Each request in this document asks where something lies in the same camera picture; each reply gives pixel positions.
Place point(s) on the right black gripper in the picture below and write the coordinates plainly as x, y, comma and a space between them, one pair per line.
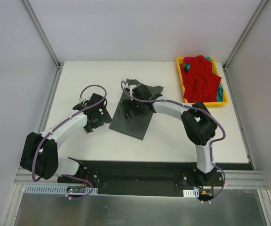
128, 107

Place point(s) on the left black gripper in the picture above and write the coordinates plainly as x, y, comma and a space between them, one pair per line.
101, 117

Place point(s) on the dark grey t shirt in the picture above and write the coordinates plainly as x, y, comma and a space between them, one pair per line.
135, 127

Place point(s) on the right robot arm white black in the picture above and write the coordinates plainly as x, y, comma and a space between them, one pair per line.
197, 121

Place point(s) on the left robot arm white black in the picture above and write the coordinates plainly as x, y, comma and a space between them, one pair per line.
40, 152

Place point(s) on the red t shirt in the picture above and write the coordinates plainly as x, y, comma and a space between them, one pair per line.
200, 80

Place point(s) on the magenta t shirt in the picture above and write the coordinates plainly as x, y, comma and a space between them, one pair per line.
187, 60

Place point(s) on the teal t shirt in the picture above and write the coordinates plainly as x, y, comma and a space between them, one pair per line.
220, 93

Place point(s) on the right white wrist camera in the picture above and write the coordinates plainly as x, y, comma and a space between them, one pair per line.
129, 88

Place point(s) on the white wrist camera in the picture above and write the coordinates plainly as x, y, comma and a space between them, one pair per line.
83, 99
129, 88

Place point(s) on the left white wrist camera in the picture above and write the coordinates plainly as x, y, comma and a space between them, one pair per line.
83, 99

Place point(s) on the left aluminium frame post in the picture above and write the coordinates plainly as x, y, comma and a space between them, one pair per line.
40, 32

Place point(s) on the aluminium frame post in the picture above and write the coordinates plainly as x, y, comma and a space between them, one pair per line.
40, 32
252, 21

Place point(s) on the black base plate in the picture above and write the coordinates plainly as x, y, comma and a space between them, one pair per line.
167, 179

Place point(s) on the left white cable duct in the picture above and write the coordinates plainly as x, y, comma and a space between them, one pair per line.
71, 190

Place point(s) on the white cable duct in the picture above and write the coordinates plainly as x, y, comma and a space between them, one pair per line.
194, 193
71, 190

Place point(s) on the right white cable duct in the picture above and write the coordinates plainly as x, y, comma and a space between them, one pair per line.
194, 193

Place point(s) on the front aluminium rail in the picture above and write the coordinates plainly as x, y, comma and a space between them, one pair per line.
234, 179

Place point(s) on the right aluminium frame post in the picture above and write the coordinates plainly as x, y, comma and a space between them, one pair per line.
252, 21

